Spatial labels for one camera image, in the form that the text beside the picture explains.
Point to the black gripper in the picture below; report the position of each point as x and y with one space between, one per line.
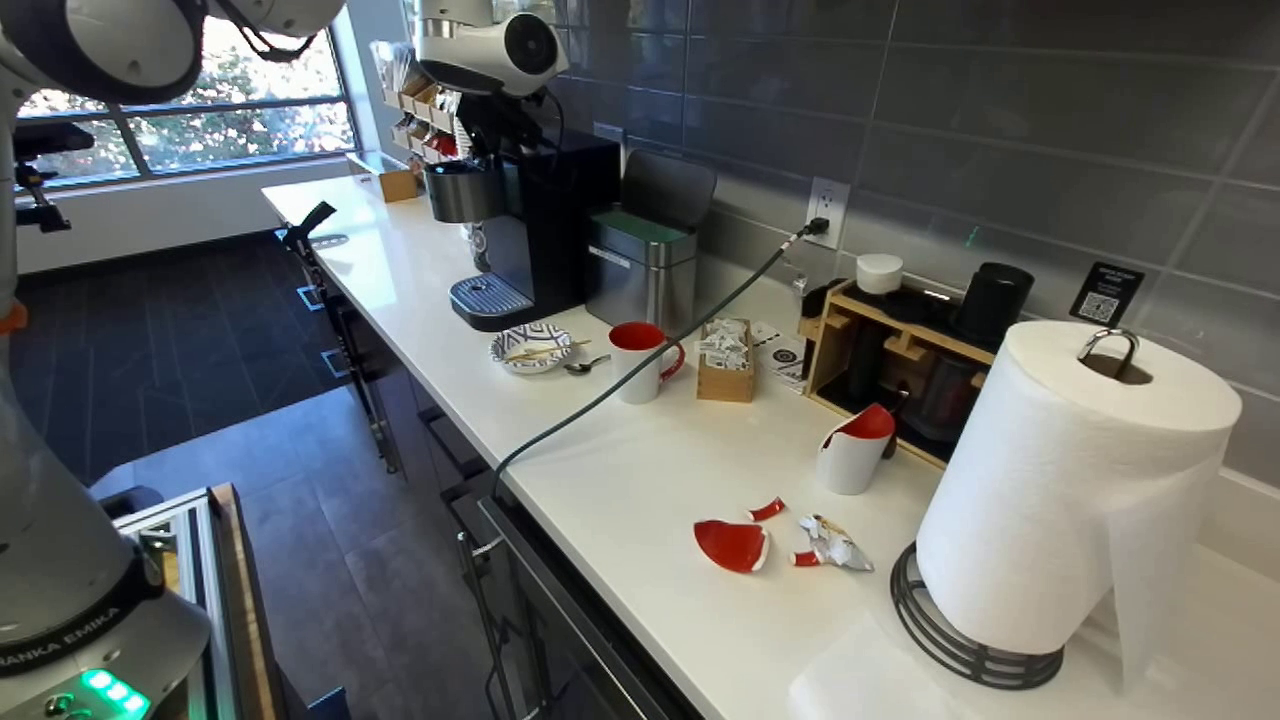
507 108

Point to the black coffee making machine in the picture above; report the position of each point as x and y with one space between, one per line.
545 226

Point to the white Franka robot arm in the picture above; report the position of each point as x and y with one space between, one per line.
52 562

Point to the coffee pod rack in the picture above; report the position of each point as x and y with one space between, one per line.
427 120

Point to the small wooden box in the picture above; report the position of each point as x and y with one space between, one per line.
403 181

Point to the grey water tank flap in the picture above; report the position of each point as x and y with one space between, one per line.
671 188

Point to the silver dish with scraps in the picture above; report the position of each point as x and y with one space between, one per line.
533 351

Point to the small spoon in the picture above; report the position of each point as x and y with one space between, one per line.
585 362

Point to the wooden sugar packet box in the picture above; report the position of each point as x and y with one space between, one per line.
727 369

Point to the white outlet with plug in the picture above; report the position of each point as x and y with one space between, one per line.
828 203

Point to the small white cup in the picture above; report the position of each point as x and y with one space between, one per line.
876 273

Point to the black tripod stand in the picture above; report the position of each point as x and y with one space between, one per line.
46 164

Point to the small red mug shard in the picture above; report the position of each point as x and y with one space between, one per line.
769 508

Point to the wooden counter organizer rack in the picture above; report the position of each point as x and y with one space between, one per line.
892 366

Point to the broken white mug red interior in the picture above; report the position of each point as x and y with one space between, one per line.
849 459

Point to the tiny red mug shard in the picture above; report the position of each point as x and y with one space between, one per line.
811 562

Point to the white silvery mug shard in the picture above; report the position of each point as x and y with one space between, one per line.
833 545

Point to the black cylindrical container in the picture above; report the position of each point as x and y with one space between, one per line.
996 306

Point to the stainless steel dishwasher door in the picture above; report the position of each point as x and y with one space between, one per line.
585 667

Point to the robot mounting cart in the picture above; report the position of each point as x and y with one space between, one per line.
201 586

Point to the black QR code sign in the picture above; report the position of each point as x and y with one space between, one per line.
1106 293

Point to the white paper towel roll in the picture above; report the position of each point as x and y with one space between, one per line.
1053 506

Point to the black clamp mount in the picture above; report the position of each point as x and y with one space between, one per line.
307 226

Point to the window with dark frame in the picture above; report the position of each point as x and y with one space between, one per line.
243 127

